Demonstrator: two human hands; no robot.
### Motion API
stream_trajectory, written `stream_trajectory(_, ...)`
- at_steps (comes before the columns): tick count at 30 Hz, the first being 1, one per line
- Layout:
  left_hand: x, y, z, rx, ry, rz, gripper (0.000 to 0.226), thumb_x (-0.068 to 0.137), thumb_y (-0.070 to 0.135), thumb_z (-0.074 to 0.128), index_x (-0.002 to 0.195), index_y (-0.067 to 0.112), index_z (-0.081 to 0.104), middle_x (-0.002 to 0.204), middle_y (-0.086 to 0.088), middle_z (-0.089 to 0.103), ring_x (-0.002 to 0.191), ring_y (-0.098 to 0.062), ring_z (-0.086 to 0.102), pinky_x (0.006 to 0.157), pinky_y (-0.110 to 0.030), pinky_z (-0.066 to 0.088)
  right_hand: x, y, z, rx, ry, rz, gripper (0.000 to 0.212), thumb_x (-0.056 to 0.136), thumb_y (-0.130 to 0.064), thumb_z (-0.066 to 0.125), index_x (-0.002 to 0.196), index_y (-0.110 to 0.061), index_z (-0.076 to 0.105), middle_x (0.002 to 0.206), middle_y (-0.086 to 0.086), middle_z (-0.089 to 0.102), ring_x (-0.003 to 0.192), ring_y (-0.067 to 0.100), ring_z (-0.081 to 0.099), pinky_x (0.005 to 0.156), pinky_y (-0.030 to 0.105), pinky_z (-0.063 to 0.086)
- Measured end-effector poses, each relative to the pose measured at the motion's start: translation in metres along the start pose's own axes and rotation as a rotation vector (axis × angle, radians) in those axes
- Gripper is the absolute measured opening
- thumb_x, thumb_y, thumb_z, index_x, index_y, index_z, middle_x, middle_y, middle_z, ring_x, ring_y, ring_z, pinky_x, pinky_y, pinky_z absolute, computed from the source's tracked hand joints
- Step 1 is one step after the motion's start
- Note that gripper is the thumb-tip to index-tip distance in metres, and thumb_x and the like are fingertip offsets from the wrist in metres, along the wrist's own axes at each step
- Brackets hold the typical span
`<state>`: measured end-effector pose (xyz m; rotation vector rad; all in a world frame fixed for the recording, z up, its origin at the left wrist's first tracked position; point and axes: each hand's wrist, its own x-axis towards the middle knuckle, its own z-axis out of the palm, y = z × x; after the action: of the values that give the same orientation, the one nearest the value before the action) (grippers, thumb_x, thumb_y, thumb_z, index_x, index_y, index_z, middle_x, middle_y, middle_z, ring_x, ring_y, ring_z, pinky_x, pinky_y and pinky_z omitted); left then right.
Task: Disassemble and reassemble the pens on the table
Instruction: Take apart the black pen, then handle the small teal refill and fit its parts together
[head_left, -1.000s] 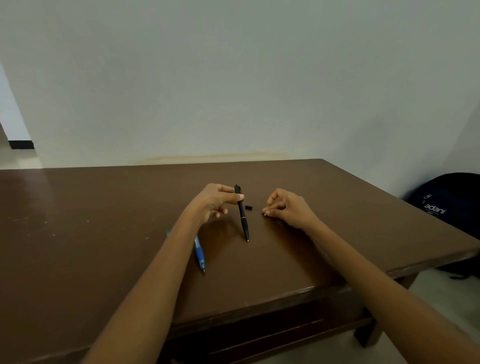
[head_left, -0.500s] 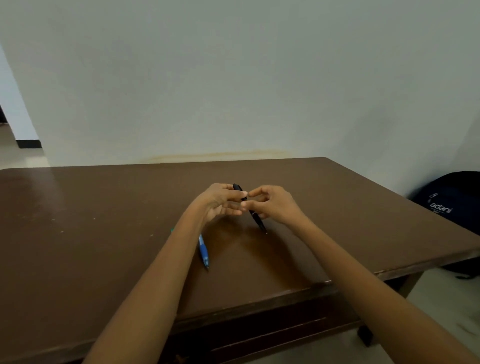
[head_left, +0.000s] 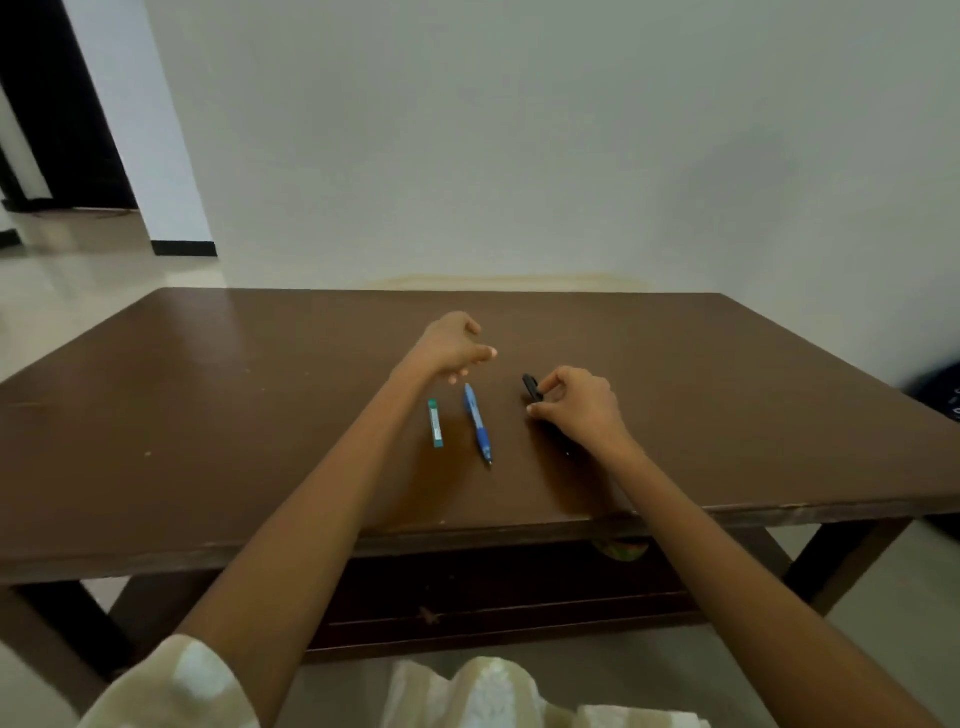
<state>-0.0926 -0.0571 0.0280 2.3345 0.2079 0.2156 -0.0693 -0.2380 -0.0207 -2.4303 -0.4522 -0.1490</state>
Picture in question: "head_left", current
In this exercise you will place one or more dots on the person's right forearm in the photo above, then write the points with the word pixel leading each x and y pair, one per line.
pixel 735 577

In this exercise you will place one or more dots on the person's left hand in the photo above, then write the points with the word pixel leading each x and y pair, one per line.
pixel 442 346

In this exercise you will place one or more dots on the black pen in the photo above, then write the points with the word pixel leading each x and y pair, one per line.
pixel 532 388

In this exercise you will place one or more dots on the person's left thumb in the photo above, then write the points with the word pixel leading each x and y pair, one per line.
pixel 455 376

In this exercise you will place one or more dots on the green pencil lead case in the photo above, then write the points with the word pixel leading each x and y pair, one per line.
pixel 435 424

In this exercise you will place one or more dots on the person's right thumb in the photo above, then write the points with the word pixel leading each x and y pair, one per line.
pixel 541 409

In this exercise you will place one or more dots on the green item under table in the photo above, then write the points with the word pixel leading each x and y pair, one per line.
pixel 622 550

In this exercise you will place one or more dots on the person's left forearm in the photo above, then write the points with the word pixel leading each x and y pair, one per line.
pixel 322 525

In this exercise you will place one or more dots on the person's right hand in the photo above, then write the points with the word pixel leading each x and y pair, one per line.
pixel 585 409

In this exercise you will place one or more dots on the blue pen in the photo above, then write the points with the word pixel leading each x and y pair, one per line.
pixel 478 425

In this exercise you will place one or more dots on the cream patterned garment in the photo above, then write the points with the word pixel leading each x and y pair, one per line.
pixel 172 686

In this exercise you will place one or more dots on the dark bag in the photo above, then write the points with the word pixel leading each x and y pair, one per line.
pixel 937 394

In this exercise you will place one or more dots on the black door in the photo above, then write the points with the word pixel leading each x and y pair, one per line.
pixel 71 112

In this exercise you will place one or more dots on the brown wooden table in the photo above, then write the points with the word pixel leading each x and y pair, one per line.
pixel 187 420

